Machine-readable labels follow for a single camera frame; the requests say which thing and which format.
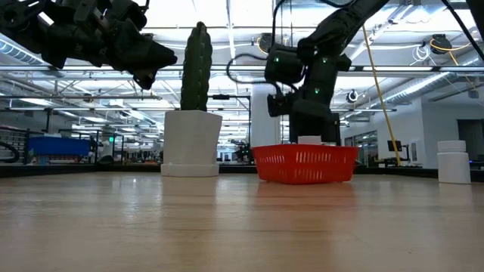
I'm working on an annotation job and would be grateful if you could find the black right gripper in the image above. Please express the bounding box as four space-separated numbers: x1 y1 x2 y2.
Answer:
290 98 340 138

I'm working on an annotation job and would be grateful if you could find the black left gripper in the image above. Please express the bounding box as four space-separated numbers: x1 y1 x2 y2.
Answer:
41 7 178 91

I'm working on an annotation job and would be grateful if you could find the white plastic pill bottle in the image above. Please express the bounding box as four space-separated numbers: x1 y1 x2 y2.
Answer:
297 135 323 146
436 140 473 185

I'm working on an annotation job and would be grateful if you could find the red plastic basket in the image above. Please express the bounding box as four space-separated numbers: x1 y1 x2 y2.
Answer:
250 144 359 186

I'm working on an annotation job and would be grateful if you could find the white building column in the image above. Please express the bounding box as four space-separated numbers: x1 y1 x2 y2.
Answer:
250 83 282 149

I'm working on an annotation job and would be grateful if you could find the green cactus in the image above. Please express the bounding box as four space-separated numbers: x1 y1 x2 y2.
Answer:
180 21 214 112

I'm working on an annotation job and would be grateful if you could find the white plant pot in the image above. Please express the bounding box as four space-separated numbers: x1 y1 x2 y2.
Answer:
163 110 224 166

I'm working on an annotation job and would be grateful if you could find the white pot saucer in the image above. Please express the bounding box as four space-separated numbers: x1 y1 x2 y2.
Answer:
160 162 221 178

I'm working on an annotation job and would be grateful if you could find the blue covered cart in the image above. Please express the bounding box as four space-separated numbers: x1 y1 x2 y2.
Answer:
27 135 92 157

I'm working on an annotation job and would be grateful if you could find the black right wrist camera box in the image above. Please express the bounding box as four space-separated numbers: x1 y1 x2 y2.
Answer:
266 93 293 118

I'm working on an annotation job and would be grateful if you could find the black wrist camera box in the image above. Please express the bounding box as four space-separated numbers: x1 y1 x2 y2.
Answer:
109 0 149 32
266 93 293 118

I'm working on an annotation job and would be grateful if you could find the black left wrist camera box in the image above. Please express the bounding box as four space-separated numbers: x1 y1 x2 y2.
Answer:
109 0 149 32

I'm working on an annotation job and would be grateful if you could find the yellow hanging hose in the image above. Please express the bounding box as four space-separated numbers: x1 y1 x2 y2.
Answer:
361 25 402 167

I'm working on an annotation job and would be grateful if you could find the black gantry frame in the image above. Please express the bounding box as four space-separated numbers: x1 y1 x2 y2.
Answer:
206 93 253 152

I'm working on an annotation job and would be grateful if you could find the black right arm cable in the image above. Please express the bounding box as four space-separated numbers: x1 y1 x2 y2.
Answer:
225 52 284 96

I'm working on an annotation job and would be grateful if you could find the black aluminium rig frame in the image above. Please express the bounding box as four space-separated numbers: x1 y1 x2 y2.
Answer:
0 162 484 181

